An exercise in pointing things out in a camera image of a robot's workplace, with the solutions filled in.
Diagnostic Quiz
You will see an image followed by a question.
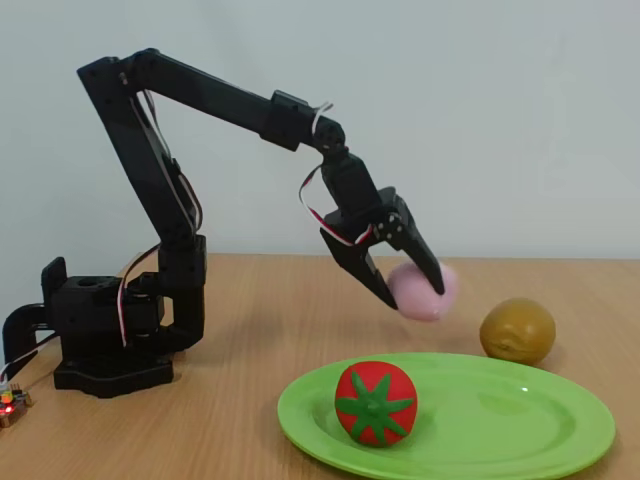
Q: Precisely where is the pink plush peach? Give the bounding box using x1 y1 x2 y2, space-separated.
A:
387 262 459 322

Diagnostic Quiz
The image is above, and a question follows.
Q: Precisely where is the green oval plastic plate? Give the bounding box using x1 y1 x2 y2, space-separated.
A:
277 351 617 480

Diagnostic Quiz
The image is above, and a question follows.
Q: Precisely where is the brown toy kiwi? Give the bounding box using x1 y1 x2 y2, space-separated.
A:
478 297 557 365

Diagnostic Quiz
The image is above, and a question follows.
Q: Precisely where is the red toy tomato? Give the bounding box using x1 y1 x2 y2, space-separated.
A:
334 360 419 448

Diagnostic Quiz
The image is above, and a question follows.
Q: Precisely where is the black table clamp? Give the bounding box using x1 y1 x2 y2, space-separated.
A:
1 302 51 362

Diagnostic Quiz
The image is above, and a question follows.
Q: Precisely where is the small motor controller board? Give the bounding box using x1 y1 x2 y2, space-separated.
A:
0 382 35 429

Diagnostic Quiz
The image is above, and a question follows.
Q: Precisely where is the white red wrist servo cable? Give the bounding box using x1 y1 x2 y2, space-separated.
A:
298 164 376 248

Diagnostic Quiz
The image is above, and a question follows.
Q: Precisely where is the white red elbow servo cable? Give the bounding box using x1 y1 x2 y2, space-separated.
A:
310 101 335 137

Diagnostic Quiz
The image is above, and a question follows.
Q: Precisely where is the white red base servo cable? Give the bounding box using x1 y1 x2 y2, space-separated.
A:
115 243 164 348

